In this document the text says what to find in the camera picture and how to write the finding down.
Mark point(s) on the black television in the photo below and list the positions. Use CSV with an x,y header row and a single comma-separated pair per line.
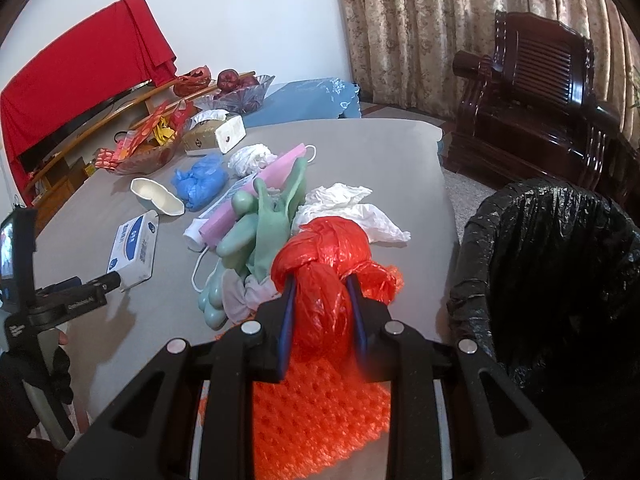
x,y
75,128

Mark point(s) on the small red plastic bag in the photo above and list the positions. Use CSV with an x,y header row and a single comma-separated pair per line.
x,y
192,82

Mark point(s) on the red apple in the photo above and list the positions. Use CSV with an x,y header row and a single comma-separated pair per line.
x,y
250,81
227,80

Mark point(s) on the beige patterned curtain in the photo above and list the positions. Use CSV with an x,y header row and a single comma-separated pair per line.
x,y
425,25

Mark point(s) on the red cloth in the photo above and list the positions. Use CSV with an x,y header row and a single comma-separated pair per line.
x,y
75,70

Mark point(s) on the white crumpled cloth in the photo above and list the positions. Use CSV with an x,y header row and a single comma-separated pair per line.
x,y
240,300

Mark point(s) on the black lined trash bin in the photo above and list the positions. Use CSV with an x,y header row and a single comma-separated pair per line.
x,y
550,285

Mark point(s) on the white plastic tray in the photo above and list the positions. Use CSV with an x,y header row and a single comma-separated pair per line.
x,y
157,197

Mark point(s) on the glass snack bowl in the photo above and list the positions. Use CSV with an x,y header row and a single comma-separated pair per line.
x,y
150,162

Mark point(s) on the glass fruit bowl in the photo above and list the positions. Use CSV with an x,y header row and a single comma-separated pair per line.
x,y
240,101

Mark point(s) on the white knotted plastic bag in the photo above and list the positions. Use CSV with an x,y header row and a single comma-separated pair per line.
x,y
252,157

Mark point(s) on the white blue tissue packet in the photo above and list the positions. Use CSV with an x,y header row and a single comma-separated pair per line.
x,y
132,250

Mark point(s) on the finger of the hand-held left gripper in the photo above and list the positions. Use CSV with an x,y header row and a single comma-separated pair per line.
x,y
57,286
100,285

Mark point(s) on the white crumpled plastic bag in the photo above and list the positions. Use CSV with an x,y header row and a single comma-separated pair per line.
x,y
345,200

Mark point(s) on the wooden television stand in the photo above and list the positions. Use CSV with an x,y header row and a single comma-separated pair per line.
x,y
55,195

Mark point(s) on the blue plastic bag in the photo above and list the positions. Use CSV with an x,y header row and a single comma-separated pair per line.
x,y
200,182

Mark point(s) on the dark wooden armchair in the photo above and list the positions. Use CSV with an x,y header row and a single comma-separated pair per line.
x,y
540,75

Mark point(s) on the orange foam net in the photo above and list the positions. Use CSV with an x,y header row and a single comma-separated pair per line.
x,y
320,420

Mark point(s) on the gold tissue pack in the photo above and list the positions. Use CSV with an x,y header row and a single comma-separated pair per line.
x,y
200,137

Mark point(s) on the person's left hand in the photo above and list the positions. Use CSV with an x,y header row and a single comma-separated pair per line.
x,y
61,370

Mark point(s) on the light green rubber glove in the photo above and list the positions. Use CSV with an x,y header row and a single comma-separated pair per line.
x,y
235,240

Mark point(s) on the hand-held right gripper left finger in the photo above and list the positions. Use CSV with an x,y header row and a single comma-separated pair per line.
x,y
286,330

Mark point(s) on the glass bowl of snacks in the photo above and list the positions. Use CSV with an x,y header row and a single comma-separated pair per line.
x,y
150,132

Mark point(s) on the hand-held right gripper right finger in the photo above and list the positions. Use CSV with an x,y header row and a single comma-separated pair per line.
x,y
356,320

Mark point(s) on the pink face mask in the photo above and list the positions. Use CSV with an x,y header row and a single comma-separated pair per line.
x,y
250,195

